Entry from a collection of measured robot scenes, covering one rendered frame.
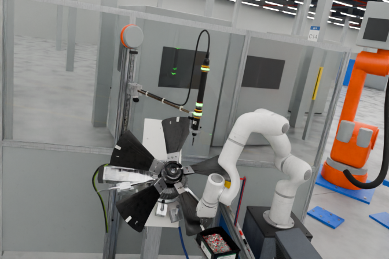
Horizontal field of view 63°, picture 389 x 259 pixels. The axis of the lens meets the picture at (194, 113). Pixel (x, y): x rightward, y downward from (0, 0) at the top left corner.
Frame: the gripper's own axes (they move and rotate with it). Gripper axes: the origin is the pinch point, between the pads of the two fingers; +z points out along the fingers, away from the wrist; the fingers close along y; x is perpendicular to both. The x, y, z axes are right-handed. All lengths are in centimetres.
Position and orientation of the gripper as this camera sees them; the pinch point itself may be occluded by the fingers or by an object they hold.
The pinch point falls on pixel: (202, 221)
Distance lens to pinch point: 180.2
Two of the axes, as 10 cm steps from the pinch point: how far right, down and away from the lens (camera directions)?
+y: -9.7, -1.2, -1.9
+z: -2.0, 8.3, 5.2
